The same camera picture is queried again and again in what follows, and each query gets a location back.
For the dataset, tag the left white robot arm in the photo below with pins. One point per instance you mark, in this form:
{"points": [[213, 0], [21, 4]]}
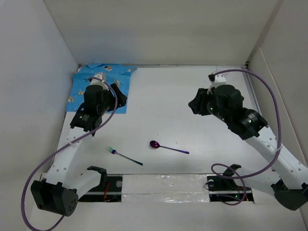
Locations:
{"points": [[61, 188]]}

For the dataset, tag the silver foil tape strip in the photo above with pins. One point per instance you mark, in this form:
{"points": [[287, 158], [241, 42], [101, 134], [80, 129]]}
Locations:
{"points": [[166, 188]]}

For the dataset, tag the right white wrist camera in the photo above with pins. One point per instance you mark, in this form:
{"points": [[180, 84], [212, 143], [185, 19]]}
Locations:
{"points": [[216, 80]]}

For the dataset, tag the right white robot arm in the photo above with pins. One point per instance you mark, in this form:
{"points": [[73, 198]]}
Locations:
{"points": [[288, 183]]}

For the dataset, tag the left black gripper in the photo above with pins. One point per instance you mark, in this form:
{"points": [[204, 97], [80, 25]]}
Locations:
{"points": [[109, 93]]}

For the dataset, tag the iridescent purple spoon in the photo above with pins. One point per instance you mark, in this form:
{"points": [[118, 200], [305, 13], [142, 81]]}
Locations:
{"points": [[156, 145]]}

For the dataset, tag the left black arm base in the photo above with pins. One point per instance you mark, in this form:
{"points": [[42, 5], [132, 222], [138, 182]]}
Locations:
{"points": [[108, 190]]}

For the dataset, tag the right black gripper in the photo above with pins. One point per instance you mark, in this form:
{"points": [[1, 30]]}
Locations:
{"points": [[198, 104]]}

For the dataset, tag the blue space-print cloth placemat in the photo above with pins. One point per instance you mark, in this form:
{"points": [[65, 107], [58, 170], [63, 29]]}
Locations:
{"points": [[115, 73]]}

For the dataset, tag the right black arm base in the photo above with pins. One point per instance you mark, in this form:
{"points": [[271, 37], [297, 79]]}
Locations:
{"points": [[226, 191]]}

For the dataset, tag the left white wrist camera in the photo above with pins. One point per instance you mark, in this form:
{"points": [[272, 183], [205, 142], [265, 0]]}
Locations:
{"points": [[97, 79]]}

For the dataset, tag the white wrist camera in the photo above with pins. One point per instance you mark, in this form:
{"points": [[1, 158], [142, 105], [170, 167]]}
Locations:
{"points": [[216, 80], [97, 79]]}

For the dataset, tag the iridescent rainbow fork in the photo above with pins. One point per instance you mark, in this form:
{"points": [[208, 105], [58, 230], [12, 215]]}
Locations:
{"points": [[114, 152]]}

